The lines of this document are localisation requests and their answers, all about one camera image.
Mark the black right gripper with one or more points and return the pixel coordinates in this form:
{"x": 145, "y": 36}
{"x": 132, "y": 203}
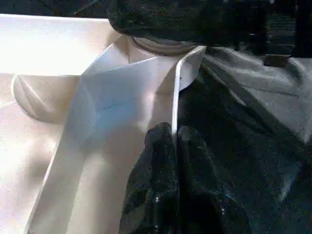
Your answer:
{"x": 273, "y": 24}

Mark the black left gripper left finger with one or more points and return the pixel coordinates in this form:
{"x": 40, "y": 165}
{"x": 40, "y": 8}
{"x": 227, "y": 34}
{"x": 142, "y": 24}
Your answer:
{"x": 153, "y": 195}

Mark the black mat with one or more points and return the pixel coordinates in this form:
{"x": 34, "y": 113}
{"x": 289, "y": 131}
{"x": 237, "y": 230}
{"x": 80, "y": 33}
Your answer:
{"x": 253, "y": 146}

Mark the white plastic table top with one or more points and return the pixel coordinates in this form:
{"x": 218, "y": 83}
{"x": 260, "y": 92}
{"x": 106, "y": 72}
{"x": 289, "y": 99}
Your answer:
{"x": 73, "y": 136}

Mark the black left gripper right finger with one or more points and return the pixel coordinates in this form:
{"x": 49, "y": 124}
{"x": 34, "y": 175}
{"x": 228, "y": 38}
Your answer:
{"x": 207, "y": 195}

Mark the white plastic table leg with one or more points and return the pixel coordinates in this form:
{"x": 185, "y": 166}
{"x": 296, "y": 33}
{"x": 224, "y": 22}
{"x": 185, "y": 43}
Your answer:
{"x": 161, "y": 48}

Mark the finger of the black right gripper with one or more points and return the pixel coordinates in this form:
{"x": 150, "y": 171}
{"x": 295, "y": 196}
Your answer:
{"x": 170, "y": 19}

